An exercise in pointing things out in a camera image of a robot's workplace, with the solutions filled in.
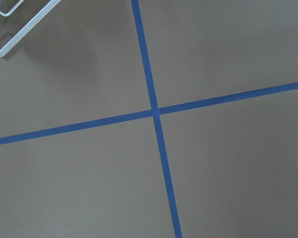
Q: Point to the white wire cup rack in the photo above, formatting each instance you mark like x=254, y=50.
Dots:
x=28, y=27

